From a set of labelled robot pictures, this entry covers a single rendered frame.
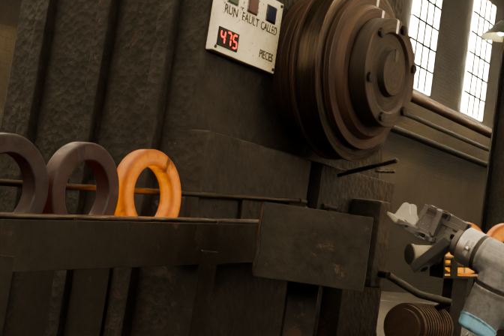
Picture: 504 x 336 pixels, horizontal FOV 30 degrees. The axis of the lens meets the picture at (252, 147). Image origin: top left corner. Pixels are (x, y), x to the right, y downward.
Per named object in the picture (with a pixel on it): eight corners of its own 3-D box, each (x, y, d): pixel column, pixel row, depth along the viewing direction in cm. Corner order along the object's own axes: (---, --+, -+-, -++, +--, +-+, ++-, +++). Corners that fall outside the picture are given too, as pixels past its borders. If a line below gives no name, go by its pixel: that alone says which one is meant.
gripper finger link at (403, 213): (394, 196, 237) (425, 211, 232) (385, 217, 238) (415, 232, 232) (389, 194, 235) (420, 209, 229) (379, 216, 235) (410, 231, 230)
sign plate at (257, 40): (205, 49, 216) (217, -28, 217) (267, 73, 237) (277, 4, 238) (213, 49, 214) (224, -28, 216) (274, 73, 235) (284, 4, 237)
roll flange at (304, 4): (247, 142, 234) (274, -41, 238) (338, 168, 272) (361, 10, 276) (280, 145, 228) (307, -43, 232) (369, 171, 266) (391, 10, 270)
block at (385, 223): (336, 281, 262) (348, 196, 264) (350, 283, 269) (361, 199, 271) (370, 287, 256) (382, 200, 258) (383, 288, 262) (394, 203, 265)
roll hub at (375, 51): (341, 115, 231) (357, 4, 233) (391, 134, 254) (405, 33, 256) (361, 117, 228) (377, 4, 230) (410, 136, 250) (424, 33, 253)
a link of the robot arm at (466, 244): (478, 270, 227) (463, 268, 219) (460, 261, 229) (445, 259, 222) (493, 236, 226) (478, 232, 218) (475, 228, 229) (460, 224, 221)
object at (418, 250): (403, 264, 269) (404, 243, 270) (430, 265, 272) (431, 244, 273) (414, 265, 264) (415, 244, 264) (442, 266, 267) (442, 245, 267)
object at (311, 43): (280, 145, 228) (307, -43, 232) (369, 171, 266) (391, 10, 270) (303, 146, 224) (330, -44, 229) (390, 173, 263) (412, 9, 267)
